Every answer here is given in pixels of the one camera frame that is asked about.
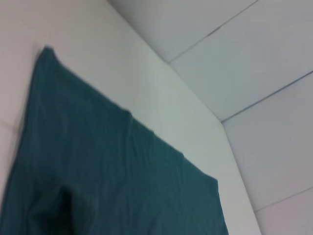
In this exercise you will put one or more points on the teal t-shirt with FREE print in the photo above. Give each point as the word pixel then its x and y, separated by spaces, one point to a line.
pixel 110 159

